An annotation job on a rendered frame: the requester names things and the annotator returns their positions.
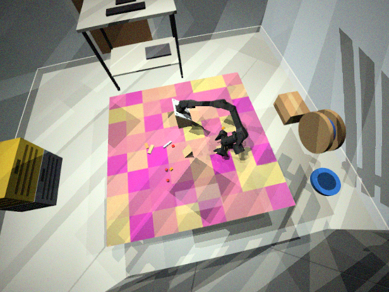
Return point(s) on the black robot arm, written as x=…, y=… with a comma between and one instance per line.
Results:
x=237, y=136

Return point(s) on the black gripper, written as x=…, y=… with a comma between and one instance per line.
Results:
x=224, y=142

